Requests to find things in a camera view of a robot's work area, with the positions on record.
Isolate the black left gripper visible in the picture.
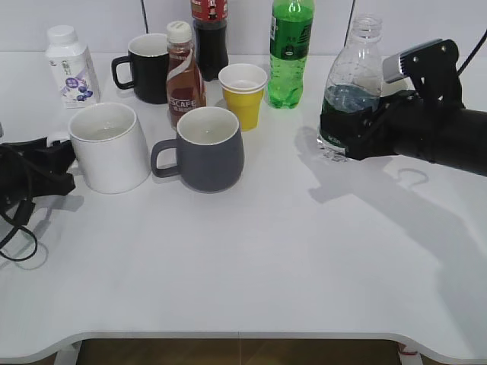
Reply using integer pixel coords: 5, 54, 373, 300
1, 138, 75, 224

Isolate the black ceramic mug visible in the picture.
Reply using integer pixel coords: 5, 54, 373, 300
111, 33, 169, 104

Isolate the white ceramic mug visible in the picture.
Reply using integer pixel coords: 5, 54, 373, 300
68, 103, 151, 194

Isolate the clear plastic water bottle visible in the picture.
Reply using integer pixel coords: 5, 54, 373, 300
318, 14, 383, 162

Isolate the yellow paper cup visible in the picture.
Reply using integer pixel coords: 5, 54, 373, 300
218, 63, 268, 132

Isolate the green soda bottle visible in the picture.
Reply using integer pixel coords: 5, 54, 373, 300
268, 0, 315, 109

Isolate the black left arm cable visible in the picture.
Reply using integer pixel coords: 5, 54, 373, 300
0, 144, 39, 262

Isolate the white table leg frame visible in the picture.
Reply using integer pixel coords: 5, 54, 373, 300
53, 339, 83, 365

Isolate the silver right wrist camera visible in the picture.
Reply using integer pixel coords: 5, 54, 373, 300
382, 39, 464, 109

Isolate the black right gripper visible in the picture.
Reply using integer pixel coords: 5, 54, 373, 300
318, 91, 466, 160

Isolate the dark grey ceramic mug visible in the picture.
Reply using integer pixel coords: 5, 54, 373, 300
151, 106, 244, 192

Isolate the white blueberry yogurt bottle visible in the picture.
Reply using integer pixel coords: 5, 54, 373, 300
45, 25, 100, 109

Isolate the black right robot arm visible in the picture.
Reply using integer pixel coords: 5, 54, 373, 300
319, 90, 486, 176

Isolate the brown Nescafe coffee bottle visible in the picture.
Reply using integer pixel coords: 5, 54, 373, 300
166, 21, 207, 129

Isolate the dark cola bottle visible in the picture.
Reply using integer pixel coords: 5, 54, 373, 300
191, 0, 228, 81

